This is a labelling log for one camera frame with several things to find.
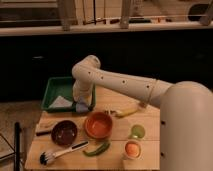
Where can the green chili pepper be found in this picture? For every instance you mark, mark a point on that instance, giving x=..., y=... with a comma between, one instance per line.
x=102, y=148

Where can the white cup orange inside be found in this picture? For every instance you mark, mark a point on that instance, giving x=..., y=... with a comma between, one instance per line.
x=132, y=150

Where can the purple bowl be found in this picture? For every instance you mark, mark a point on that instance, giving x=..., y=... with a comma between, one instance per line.
x=64, y=133

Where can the orange bowl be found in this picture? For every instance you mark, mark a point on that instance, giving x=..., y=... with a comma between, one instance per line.
x=98, y=125

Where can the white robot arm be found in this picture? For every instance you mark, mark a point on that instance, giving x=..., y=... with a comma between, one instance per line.
x=186, y=112

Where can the green measuring cup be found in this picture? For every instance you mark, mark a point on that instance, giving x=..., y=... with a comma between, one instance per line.
x=137, y=132

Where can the white folded cloth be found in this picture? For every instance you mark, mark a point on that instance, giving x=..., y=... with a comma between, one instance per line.
x=60, y=102

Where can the white dish brush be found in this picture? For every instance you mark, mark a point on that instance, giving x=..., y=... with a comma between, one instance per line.
x=49, y=157

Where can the blue sponge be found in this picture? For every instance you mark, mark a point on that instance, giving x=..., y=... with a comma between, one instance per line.
x=81, y=107

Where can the green plastic tray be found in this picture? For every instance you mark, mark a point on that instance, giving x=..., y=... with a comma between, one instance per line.
x=59, y=87

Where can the black handled knife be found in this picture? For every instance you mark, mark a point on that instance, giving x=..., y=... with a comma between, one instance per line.
x=44, y=128

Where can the black metal stand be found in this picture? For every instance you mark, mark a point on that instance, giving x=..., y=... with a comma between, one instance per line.
x=16, y=148

